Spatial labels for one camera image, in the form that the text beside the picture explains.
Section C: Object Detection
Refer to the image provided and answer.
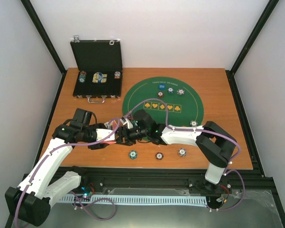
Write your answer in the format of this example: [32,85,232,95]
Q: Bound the purple cable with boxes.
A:
[123,98,246,212]
[14,117,121,226]

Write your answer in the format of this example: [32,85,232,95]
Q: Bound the teal poker chip stack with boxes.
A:
[129,150,138,160]

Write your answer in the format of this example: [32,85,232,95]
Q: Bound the purple poker chip stack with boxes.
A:
[178,148,187,157]

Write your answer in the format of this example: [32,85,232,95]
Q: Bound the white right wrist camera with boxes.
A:
[120,117,136,129]

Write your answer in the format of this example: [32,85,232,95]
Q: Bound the light blue slotted cable duct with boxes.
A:
[59,194,208,206]

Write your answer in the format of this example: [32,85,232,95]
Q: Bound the card deck in case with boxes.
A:
[92,72,107,84]

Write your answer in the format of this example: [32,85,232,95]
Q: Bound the purple chips in case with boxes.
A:
[114,71,122,79]

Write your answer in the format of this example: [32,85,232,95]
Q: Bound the red playing card deck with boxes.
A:
[104,120,117,143]

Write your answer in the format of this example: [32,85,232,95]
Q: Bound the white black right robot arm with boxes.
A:
[115,110,239,192]

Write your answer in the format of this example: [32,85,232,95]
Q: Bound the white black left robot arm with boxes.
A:
[5,108,120,228]

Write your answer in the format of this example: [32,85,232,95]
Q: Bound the open black poker case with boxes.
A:
[70,36,123,104]

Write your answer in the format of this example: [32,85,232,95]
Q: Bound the brown poker chip stack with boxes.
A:
[155,152,163,160]

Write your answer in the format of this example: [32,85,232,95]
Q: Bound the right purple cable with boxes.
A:
[123,98,246,212]

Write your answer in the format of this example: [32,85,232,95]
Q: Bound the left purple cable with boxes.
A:
[14,117,121,226]

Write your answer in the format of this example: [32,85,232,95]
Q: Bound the blue round blind button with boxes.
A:
[158,83,166,91]

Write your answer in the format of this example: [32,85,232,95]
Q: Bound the round green poker mat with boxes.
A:
[122,77,204,127]

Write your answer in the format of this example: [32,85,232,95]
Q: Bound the teal chips in case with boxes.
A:
[78,71,86,83]

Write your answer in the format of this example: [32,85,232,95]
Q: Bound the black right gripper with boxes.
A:
[114,126,149,147]

